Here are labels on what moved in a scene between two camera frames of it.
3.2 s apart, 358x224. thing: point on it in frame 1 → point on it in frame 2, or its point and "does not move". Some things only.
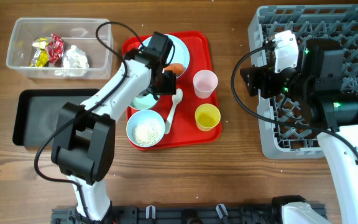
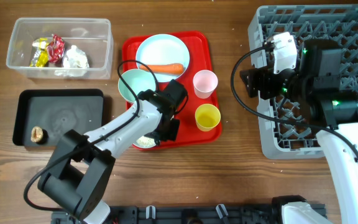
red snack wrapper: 55,49 does not move
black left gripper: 169,84 → 171,134
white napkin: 75,64 does not move
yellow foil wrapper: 41,56 does not move
